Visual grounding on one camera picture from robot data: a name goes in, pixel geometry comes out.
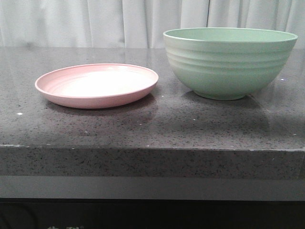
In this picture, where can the pink plate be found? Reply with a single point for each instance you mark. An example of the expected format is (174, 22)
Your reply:
(99, 85)

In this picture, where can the white curtain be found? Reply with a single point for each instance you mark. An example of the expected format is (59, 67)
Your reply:
(137, 23)

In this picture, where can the green ribbed bowl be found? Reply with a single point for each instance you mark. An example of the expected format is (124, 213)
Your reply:
(227, 63)

